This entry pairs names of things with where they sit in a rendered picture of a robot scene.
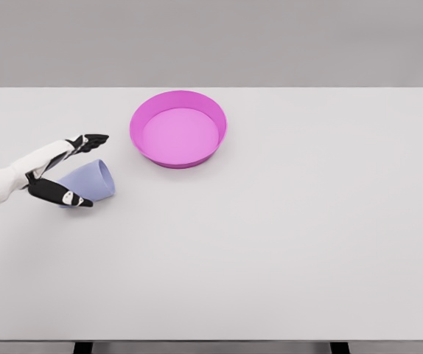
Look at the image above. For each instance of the lavender cup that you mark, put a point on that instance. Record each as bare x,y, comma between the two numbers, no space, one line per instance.
91,179

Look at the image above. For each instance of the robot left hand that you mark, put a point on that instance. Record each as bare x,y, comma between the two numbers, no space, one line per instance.
38,158

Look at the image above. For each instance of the pink plate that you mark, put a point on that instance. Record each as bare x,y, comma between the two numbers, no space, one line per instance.
179,132

